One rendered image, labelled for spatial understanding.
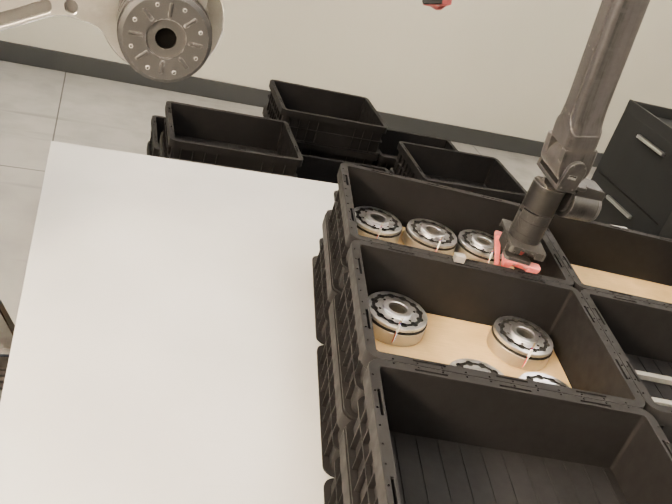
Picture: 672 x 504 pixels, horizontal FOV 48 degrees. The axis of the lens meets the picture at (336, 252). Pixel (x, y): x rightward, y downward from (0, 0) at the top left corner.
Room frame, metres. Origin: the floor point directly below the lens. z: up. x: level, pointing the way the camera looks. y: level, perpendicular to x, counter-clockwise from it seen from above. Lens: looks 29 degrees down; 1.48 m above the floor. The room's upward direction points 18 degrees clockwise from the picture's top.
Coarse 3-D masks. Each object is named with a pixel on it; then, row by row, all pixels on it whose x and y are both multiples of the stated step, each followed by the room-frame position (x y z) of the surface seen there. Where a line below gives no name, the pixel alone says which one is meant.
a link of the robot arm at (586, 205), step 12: (540, 168) 1.23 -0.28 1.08; (576, 168) 1.17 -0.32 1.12; (552, 180) 1.19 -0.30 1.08; (564, 180) 1.17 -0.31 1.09; (576, 180) 1.18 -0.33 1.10; (588, 180) 1.25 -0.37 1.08; (576, 192) 1.21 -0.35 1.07; (588, 192) 1.22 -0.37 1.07; (600, 192) 1.23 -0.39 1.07; (576, 204) 1.21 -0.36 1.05; (588, 204) 1.22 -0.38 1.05; (600, 204) 1.23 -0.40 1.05; (564, 216) 1.21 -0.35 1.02; (576, 216) 1.21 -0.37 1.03; (588, 216) 1.22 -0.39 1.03
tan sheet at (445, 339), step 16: (432, 320) 1.07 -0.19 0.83; (448, 320) 1.09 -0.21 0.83; (432, 336) 1.02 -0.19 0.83; (448, 336) 1.04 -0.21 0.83; (464, 336) 1.05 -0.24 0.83; (480, 336) 1.07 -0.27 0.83; (400, 352) 0.95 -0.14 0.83; (416, 352) 0.97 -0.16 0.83; (432, 352) 0.98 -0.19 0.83; (448, 352) 0.99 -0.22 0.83; (464, 352) 1.01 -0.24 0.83; (480, 352) 1.02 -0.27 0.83; (496, 368) 0.99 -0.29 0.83; (512, 368) 1.01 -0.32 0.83; (544, 368) 1.03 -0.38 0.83; (560, 368) 1.05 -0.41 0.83
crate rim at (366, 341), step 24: (360, 240) 1.07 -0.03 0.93; (360, 264) 1.00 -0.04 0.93; (456, 264) 1.09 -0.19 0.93; (360, 288) 0.93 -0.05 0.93; (552, 288) 1.13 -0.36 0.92; (360, 312) 0.87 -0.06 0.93; (360, 336) 0.83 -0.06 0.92; (600, 336) 1.01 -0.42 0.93; (360, 360) 0.80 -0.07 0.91; (408, 360) 0.80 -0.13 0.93; (528, 384) 0.83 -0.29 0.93; (552, 384) 0.84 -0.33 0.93; (624, 384) 0.91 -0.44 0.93
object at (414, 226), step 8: (408, 224) 1.33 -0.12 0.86; (416, 224) 1.34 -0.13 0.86; (440, 224) 1.38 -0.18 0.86; (416, 232) 1.31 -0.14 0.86; (448, 232) 1.36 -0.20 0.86; (424, 240) 1.28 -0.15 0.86; (432, 240) 1.30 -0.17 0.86; (440, 240) 1.30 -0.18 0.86; (448, 240) 1.32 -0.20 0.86; (456, 240) 1.33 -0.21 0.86
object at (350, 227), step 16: (384, 176) 1.37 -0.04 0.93; (400, 176) 1.38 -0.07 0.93; (464, 192) 1.41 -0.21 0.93; (352, 208) 1.18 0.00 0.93; (352, 224) 1.12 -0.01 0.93; (352, 240) 1.08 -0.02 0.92; (368, 240) 1.08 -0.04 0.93; (544, 240) 1.30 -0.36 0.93; (448, 256) 1.11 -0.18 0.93; (512, 272) 1.13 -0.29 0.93; (528, 272) 1.15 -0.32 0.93; (560, 272) 1.19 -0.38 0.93
